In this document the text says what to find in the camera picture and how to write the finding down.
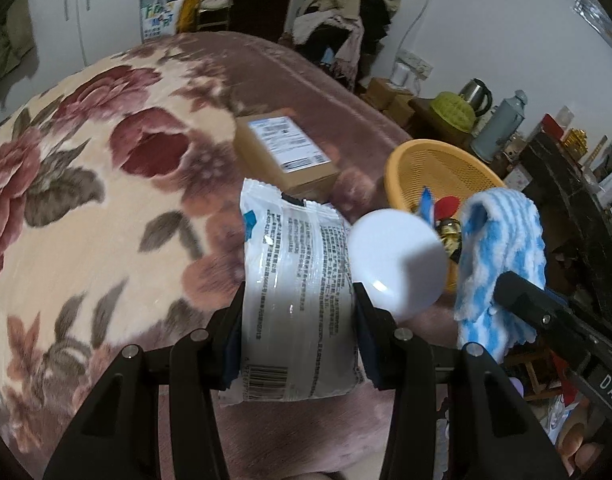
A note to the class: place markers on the pile of clothes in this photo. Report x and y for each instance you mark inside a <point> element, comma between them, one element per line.
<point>346,20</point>

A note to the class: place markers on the cardboard boxes by wall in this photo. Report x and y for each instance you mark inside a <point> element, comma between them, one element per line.
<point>388,97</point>

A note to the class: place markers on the wooden stool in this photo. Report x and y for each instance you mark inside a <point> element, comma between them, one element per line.
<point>536,365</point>

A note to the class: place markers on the steel electric kettle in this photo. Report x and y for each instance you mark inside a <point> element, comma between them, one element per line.
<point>476,95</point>

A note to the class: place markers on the box with colourful lettering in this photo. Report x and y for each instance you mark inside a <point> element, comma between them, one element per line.
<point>158,17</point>

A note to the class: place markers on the green jacket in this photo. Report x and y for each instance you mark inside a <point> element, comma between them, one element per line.
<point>13,40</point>

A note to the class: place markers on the white wardrobe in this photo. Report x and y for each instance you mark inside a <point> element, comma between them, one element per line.
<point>101,10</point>

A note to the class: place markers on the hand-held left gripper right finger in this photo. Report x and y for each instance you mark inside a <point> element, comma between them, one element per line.
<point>368,355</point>

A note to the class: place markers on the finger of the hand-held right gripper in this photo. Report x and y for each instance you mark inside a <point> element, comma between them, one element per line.
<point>558,299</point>
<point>526,300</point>

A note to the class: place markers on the small blue packet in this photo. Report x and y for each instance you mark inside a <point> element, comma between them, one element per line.
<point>426,205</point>

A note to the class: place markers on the person's right hand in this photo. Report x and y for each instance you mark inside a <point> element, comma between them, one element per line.
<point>578,447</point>

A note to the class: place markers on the wooden rack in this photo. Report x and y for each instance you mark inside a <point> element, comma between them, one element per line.
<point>213,10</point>

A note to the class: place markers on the white plug adapter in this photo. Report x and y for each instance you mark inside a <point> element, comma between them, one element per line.
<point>401,75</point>

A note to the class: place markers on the yellow bag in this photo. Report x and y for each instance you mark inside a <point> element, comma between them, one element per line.
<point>188,7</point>

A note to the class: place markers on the labelled cardboard box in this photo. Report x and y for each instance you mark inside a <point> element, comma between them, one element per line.
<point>281,170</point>

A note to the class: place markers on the blue white wavy cloth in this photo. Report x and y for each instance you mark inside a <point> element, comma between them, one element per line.
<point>501,245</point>

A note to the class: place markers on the blue grey thermos flask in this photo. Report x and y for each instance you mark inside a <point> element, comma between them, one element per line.
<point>501,125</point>

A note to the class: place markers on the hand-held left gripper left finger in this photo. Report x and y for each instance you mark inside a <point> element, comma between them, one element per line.
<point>231,355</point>

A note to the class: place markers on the dark cluttered side table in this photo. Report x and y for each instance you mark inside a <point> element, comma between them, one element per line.
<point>571,195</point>

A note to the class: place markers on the wall power socket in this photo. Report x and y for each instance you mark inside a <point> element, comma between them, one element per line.
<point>418,62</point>

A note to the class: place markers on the red heart sponge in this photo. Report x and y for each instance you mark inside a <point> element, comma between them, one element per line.
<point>447,206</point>

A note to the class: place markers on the orange plastic basket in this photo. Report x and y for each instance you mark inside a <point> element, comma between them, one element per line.
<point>436,170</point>

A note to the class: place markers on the floral plush blanket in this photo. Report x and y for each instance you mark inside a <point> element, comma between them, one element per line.
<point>111,210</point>

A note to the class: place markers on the white face mask packet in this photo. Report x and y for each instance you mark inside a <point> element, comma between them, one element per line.
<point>296,285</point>

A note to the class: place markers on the green plastic cover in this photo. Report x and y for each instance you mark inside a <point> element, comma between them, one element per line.
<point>453,110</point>

